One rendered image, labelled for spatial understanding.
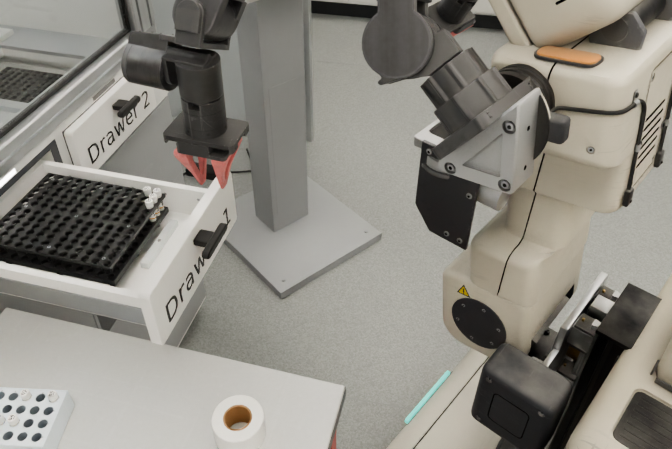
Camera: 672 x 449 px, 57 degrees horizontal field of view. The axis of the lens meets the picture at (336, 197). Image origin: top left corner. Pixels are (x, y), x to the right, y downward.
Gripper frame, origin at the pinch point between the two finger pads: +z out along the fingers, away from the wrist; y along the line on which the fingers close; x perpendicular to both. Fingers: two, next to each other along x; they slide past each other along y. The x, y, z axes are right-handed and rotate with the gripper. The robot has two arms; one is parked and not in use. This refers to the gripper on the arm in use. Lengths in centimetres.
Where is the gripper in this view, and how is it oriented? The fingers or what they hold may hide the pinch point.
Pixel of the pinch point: (213, 180)
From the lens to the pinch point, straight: 92.4
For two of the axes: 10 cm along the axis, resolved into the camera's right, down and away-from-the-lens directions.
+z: -0.3, 7.6, 6.4
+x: -2.5, 6.2, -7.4
